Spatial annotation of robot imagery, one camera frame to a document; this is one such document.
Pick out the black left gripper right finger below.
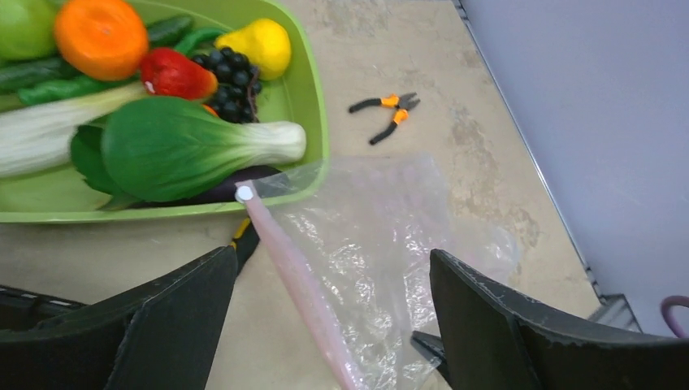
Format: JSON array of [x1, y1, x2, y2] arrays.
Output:
[[411, 249, 688, 389]]

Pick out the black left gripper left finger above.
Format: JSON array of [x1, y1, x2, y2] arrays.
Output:
[[1, 246, 237, 389]]

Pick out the clear zip top bag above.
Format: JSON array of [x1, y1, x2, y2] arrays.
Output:
[[235, 155, 519, 389]]

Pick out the black grape bunch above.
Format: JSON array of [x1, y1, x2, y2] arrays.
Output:
[[191, 47, 262, 124]]

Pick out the red strawberry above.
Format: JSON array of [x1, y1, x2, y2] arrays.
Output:
[[139, 47, 219, 101]]

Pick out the yellow pear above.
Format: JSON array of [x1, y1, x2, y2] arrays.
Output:
[[214, 18, 292, 80]]

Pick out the black yellow screwdriver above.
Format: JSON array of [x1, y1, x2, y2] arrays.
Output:
[[230, 218, 260, 274]]

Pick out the black toolbox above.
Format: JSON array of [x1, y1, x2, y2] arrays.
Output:
[[1, 285, 86, 331]]

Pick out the purple eggplant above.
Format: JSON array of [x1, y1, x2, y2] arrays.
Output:
[[130, 165, 282, 209]]

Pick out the green bok choy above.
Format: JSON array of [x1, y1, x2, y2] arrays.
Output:
[[69, 97, 307, 210]]

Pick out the white napa cabbage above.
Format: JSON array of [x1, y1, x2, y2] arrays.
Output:
[[1, 83, 147, 179]]

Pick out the orange black pliers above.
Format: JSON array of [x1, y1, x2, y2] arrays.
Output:
[[348, 92, 420, 145]]

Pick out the green chili pepper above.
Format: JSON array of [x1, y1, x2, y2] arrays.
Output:
[[14, 28, 223, 106]]

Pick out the green plastic tray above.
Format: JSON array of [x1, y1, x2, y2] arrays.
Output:
[[1, 0, 329, 223]]

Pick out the orange fruit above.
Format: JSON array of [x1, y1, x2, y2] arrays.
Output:
[[54, 0, 150, 81]]

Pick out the dark green cucumber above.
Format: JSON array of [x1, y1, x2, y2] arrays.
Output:
[[1, 14, 194, 93]]

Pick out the green apple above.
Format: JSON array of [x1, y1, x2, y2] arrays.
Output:
[[1, 0, 58, 61]]

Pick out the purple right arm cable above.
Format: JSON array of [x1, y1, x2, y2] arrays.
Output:
[[660, 295, 689, 339]]

